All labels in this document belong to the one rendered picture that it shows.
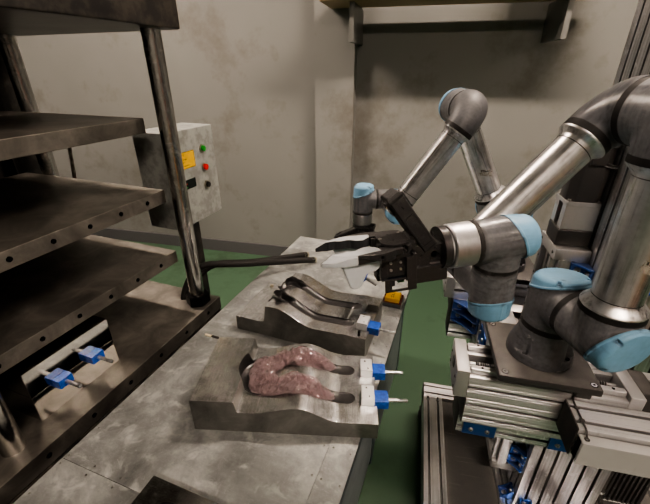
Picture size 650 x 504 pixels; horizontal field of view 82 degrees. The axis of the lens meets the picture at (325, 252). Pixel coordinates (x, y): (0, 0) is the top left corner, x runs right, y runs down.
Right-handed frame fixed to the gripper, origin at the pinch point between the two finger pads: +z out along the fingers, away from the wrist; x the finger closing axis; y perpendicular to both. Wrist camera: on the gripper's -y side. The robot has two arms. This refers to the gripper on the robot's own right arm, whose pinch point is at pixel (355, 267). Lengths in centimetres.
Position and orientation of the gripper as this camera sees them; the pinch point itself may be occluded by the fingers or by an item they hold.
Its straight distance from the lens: 156.4
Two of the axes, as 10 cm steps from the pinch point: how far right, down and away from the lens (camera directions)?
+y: 9.4, 1.5, -3.2
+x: 3.5, -4.1, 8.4
